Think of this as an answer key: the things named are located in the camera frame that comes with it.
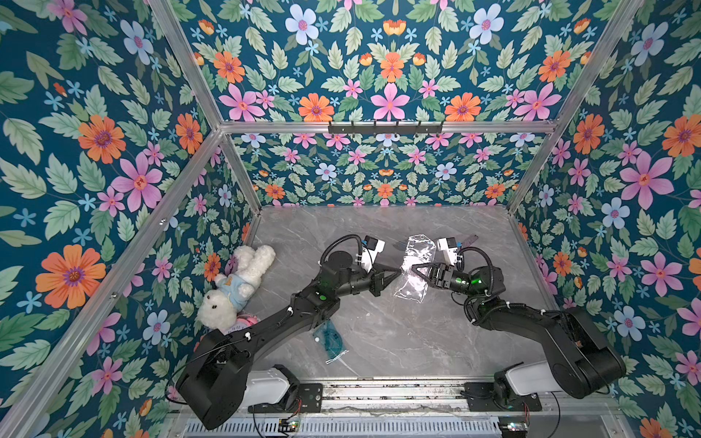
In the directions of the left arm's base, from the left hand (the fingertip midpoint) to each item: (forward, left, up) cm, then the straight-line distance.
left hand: (403, 273), depth 71 cm
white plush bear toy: (+2, +56, -16) cm, 58 cm away
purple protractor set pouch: (+6, -5, +2) cm, 8 cm away
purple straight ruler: (+27, -34, -25) cm, 50 cm away
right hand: (+1, -5, 0) cm, 5 cm away
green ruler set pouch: (-7, +22, -24) cm, 34 cm away
